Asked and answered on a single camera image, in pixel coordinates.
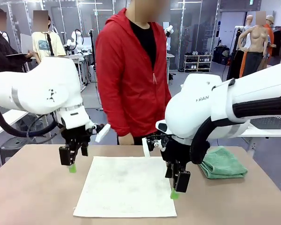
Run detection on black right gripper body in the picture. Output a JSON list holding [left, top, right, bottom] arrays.
[[160, 140, 192, 165]]

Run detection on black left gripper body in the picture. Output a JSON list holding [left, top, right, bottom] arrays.
[[60, 124, 96, 148]]

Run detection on green towel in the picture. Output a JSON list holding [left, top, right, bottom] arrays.
[[198, 145, 248, 180]]

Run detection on white towel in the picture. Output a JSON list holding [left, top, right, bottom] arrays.
[[72, 156, 178, 218]]

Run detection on dark grey mesh basket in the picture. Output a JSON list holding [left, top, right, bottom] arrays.
[[250, 116, 281, 130]]

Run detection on person's right forearm red sleeve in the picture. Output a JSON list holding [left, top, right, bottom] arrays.
[[100, 91, 133, 138]]

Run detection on person's left forearm red sleeve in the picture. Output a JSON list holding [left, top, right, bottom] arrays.
[[160, 86, 173, 113]]

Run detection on person's right hand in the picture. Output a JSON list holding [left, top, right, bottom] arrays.
[[118, 134, 134, 145]]

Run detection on black plastic stool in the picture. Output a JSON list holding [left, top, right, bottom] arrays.
[[0, 136, 30, 165]]

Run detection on white floor cabinet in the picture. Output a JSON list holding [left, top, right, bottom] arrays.
[[88, 65, 98, 83]]

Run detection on person in red jacket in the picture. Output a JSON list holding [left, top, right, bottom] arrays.
[[95, 0, 173, 146]]

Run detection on white robot workbench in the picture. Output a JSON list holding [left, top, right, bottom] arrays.
[[67, 52, 96, 92]]

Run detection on black pole stand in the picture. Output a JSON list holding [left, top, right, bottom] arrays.
[[89, 29, 96, 82]]

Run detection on wooden shoe shelf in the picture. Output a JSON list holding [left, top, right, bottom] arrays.
[[184, 54, 213, 73]]

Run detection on black tripod stand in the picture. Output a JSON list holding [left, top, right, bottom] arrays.
[[44, 32, 55, 57]]

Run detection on person in cream t-shirt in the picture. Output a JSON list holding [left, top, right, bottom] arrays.
[[31, 10, 67, 64]]

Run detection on grey laptop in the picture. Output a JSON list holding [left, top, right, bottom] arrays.
[[6, 33, 34, 58]]

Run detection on hanging black trousers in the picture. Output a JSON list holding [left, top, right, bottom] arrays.
[[227, 49, 244, 80]]

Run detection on black suitcases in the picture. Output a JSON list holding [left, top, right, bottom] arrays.
[[213, 45, 230, 66]]

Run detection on person in black hoodie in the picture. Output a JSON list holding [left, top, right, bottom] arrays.
[[0, 7, 26, 73]]

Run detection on skin-tone mannequin grey trousers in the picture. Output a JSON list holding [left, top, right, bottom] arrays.
[[238, 11, 271, 78]]

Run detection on white mannequin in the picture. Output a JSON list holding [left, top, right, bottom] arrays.
[[242, 15, 255, 51]]

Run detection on mannequin with beige hat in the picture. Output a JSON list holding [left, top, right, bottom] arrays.
[[264, 15, 277, 57]]

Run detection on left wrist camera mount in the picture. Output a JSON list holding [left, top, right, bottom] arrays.
[[89, 123, 111, 143]]

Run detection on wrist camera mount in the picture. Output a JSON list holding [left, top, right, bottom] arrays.
[[89, 123, 111, 143], [142, 134, 170, 158]]

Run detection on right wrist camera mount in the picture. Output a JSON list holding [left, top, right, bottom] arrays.
[[142, 134, 170, 158]]

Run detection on black right arm cable sleeve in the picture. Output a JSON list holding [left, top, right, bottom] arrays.
[[189, 95, 281, 165]]

